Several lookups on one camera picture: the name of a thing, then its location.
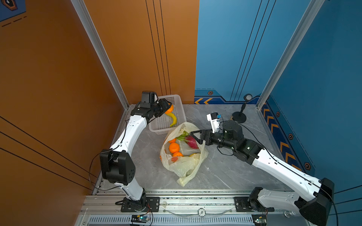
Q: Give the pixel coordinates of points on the yellow banana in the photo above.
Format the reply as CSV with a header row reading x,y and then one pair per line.
x,y
174,119

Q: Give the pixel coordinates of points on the pink dragon fruit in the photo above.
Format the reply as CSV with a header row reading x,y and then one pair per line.
x,y
188,139

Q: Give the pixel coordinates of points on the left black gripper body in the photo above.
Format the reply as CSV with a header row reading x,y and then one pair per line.
x,y
160,108

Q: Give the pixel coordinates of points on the black round-base lamp stand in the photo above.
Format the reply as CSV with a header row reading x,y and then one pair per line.
x,y
239,116

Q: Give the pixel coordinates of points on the white perforated plastic basket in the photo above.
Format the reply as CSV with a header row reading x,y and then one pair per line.
x,y
161,125

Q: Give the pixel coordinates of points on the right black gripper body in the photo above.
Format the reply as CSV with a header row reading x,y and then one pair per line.
x,y
219,140

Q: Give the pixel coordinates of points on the left green circuit board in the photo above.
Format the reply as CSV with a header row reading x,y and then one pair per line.
x,y
139,220

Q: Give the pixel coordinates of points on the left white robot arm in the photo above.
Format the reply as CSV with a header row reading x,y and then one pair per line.
x,y
116,163

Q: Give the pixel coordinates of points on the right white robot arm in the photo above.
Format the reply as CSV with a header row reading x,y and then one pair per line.
x,y
310,197

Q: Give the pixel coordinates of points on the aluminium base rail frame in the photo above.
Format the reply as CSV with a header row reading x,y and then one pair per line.
x,y
181,208

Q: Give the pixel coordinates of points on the translucent printed plastic bag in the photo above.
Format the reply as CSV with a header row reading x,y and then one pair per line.
x,y
185,167

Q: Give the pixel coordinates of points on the green circuit board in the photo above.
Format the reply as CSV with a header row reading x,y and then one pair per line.
x,y
259,220
139,220

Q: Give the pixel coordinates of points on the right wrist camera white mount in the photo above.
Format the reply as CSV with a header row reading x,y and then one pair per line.
x,y
214,119

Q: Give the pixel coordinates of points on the right green circuit board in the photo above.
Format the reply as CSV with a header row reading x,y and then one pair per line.
x,y
259,220

